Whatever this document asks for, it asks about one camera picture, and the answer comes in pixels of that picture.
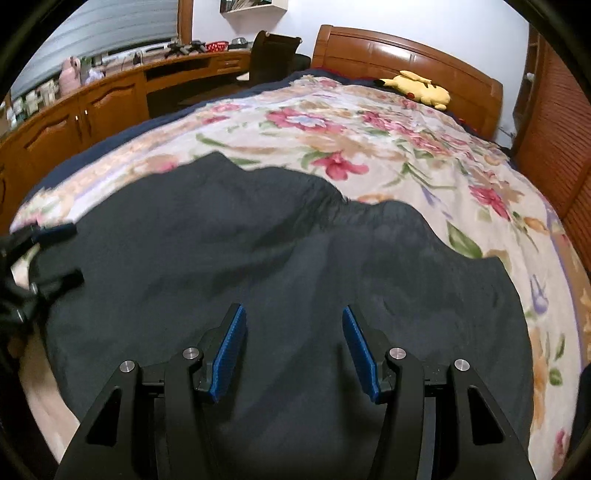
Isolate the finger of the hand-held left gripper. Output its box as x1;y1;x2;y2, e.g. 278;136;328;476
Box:
0;223;77;259
28;270;85;298

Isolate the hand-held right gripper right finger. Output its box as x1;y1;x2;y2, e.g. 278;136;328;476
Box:
342;305;539;480

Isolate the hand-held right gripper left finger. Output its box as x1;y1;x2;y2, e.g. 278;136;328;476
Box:
54;303;247;480

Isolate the black jacket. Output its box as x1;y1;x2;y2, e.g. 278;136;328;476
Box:
28;152;536;480

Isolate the wooden desk with cabinets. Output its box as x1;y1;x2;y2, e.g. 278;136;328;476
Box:
0;48;259;234

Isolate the pink bottle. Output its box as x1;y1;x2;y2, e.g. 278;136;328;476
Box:
60;56;83;95

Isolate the grey window blind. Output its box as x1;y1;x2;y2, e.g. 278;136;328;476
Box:
9;0;181;100

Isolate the floral blanket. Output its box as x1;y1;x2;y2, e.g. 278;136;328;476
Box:
9;76;591;478

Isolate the yellow plush toy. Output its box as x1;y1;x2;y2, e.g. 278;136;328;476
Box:
373;70;451;110

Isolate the dark chair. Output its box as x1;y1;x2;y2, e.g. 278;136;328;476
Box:
238;30;311;88

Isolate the wooden louvered wardrobe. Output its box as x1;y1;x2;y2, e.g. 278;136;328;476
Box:
512;28;591;252

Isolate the wooden bed headboard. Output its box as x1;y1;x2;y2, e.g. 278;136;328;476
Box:
311;24;504;139

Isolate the white wall shelf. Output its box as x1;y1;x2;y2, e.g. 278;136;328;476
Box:
219;0;289;14

